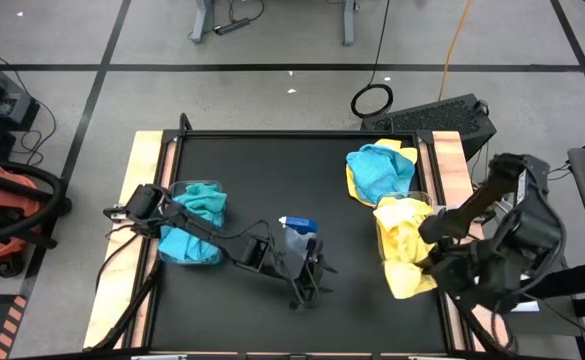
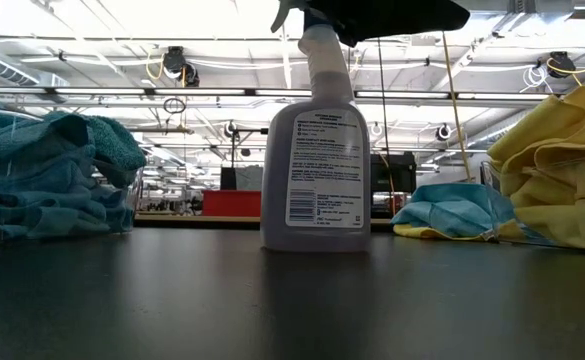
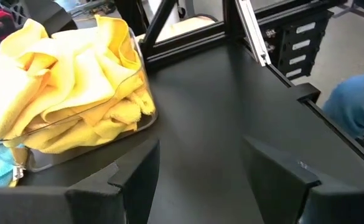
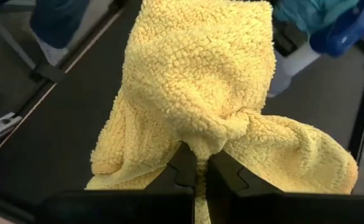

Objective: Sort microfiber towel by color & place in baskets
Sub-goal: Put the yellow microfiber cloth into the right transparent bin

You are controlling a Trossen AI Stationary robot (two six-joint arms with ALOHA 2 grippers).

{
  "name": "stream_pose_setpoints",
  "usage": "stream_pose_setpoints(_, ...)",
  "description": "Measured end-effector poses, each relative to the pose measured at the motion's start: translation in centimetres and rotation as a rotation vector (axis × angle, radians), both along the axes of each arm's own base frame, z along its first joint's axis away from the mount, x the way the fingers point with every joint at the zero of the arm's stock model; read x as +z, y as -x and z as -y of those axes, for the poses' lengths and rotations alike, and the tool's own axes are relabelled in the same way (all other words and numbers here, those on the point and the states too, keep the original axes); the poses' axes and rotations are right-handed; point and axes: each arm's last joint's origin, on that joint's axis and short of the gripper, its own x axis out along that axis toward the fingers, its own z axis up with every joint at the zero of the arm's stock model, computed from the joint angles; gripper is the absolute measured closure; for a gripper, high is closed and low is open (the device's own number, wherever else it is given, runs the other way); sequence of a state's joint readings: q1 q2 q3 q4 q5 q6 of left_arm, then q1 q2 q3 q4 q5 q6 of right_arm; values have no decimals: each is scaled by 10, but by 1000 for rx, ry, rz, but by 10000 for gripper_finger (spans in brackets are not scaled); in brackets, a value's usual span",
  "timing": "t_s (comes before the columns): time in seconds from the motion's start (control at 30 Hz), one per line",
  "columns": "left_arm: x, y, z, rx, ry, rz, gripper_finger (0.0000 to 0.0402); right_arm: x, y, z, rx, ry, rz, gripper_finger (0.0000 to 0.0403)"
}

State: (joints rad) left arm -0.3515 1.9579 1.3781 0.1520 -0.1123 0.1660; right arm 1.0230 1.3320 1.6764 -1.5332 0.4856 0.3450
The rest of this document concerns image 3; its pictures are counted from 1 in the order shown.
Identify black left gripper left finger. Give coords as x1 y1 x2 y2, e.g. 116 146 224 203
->
0 138 161 224

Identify person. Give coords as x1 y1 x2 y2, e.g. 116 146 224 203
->
322 70 364 141

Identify black table frame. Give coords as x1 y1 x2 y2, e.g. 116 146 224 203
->
139 0 364 177

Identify black cabinet white labels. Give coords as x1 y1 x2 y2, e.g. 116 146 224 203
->
259 11 334 81

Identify yellow microfiber towel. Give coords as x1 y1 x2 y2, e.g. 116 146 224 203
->
0 17 77 141
4 90 157 156
44 14 144 122

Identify silver aluminium bar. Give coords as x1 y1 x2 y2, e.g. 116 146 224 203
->
233 0 272 67

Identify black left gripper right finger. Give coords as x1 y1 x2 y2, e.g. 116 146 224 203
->
240 135 364 224

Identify light wooden side board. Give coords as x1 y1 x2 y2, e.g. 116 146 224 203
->
134 16 217 43

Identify black diagonal frame strut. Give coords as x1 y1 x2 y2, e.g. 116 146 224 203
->
142 0 178 47

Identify clear plastic basket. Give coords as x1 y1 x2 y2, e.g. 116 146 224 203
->
0 27 159 174

